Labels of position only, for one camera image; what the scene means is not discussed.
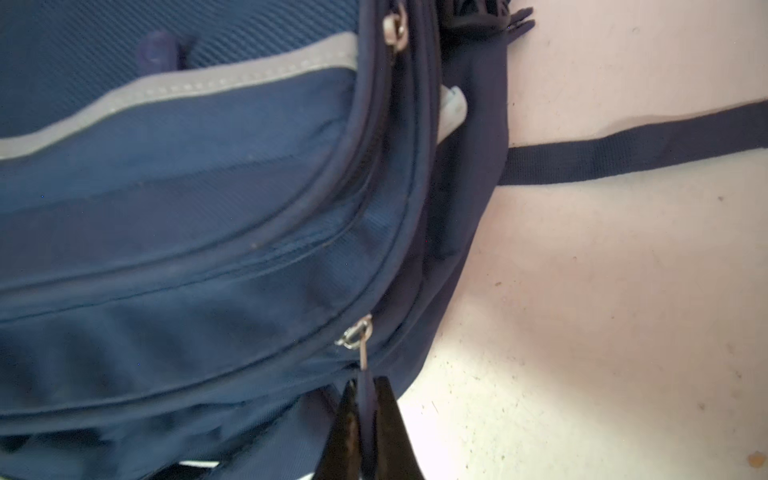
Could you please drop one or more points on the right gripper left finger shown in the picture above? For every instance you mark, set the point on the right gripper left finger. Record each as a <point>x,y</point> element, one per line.
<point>341,458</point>

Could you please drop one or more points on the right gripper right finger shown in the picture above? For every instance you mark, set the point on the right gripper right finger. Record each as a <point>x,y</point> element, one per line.
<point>395,458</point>

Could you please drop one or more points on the navy blue backpack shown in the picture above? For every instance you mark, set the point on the navy blue backpack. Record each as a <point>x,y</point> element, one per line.
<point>216,214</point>

